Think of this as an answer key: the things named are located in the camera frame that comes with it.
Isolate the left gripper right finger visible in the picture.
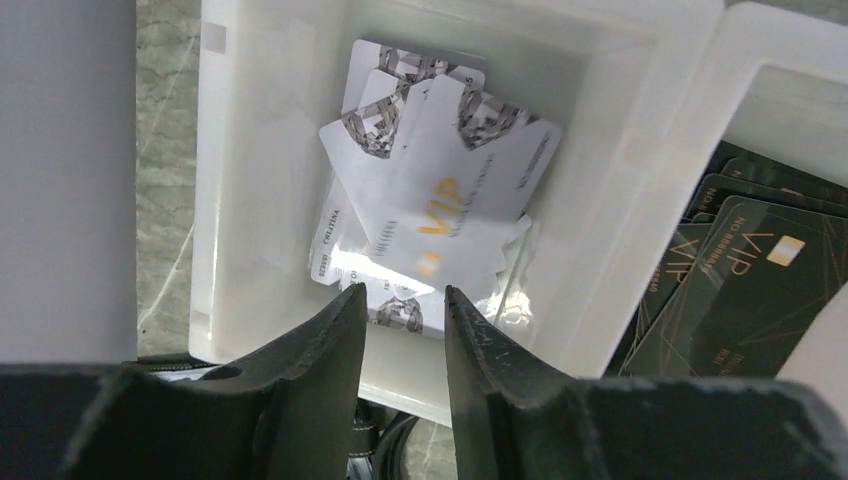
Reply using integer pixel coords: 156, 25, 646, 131
445, 286, 847, 479

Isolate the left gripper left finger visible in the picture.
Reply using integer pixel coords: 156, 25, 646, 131
1, 285, 367, 479

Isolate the white VIP credit card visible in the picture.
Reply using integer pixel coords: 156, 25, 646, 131
360, 74, 563, 290

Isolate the black VIP credit card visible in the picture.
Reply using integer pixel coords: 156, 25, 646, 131
623, 196, 847, 377

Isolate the black wallet in bin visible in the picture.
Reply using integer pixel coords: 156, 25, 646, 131
605, 141, 847, 376

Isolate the white two-compartment bin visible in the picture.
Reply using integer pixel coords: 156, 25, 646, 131
188, 0, 848, 429

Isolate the black coiled cable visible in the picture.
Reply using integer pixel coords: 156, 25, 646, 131
347, 397, 425, 480

